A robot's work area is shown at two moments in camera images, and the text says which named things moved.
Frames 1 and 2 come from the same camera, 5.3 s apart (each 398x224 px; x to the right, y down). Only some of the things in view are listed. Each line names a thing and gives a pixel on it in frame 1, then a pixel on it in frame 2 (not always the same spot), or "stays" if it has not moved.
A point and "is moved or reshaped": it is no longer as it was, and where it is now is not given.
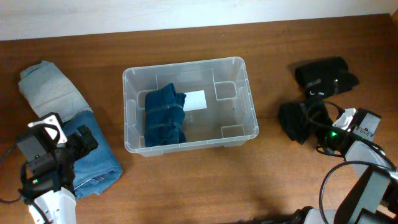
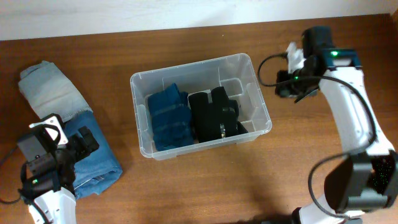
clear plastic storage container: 194,105 is moved or reshaped
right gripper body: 332,139 -> 301,85
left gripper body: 77,145 stays
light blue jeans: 49,90 stays
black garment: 302,121 -> 215,119
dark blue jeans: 95,172 stays
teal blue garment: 164,117 is moved or reshaped
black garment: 323,79 is moved or reshaped
